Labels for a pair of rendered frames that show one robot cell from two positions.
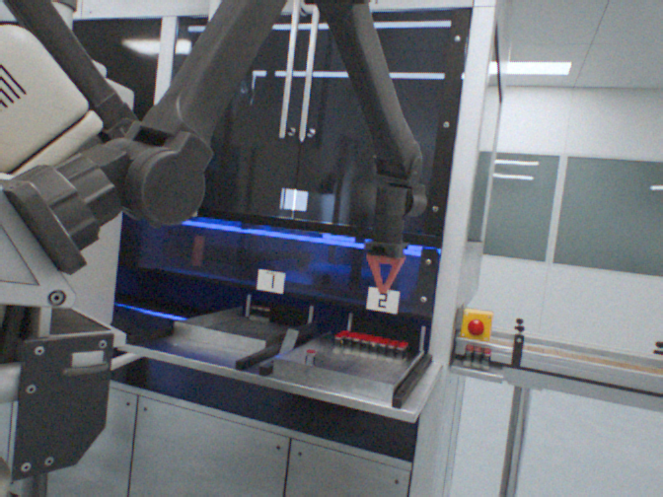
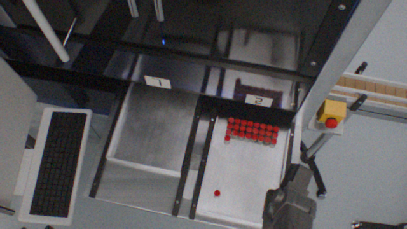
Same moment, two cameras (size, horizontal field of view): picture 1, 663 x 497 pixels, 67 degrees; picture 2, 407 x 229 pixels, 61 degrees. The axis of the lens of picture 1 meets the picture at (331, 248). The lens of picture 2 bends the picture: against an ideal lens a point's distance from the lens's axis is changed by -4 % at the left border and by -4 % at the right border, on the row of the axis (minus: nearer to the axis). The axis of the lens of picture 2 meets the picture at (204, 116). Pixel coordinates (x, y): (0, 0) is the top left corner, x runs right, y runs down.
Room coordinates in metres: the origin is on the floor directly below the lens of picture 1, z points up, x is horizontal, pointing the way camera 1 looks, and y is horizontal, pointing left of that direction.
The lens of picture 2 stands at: (0.87, 0.09, 2.07)
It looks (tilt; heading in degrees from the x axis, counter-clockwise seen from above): 67 degrees down; 352
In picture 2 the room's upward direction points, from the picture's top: straight up
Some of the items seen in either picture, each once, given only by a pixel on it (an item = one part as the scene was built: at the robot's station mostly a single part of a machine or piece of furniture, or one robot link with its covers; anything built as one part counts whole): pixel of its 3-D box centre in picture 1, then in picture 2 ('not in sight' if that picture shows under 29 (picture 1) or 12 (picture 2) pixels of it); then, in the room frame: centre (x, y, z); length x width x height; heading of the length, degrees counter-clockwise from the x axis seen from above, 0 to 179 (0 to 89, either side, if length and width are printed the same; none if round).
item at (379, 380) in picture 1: (355, 361); (245, 169); (1.16, -0.09, 0.90); 0.34 x 0.26 x 0.04; 160
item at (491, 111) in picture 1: (485, 156); not in sight; (1.76, -0.49, 1.51); 0.85 x 0.01 x 0.59; 161
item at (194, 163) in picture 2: (279, 346); (191, 175); (1.16, 0.09, 0.91); 0.14 x 0.03 x 0.06; 160
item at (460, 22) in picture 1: (441, 164); (326, 36); (1.32, -0.26, 1.40); 0.04 x 0.01 x 0.80; 71
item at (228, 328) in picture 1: (251, 326); (155, 120); (1.38, 0.20, 0.90); 0.34 x 0.26 x 0.04; 161
